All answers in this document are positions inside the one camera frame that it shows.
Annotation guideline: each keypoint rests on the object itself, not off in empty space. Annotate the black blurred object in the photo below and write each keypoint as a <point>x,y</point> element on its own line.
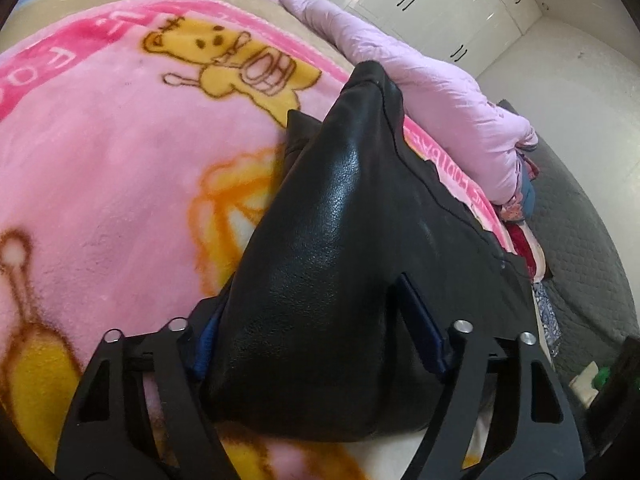
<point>620,385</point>

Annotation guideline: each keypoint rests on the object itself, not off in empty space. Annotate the grey patterned cloth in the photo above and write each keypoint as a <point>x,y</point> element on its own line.
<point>546,315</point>

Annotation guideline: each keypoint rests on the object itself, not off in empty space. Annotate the pink bear printed blanket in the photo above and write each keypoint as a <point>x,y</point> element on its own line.
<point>100,185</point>

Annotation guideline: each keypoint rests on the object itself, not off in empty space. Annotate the white box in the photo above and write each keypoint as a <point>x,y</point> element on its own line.
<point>584,385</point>

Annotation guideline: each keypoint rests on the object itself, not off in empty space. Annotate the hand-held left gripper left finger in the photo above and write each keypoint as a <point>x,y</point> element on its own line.
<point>202,355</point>

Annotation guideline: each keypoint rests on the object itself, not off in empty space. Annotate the black leather jacket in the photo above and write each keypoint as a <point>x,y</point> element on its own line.
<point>325,260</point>

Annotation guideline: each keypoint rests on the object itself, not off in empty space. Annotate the blue garment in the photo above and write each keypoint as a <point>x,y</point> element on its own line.
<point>526,195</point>

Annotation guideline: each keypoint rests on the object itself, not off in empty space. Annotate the red floral cloth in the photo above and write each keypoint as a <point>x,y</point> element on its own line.
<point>522,245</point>

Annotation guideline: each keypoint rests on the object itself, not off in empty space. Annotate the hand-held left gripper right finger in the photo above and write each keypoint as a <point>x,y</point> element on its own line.
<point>422,325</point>

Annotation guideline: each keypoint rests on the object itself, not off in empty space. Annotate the pink quilt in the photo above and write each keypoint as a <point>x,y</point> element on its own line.
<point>400,80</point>

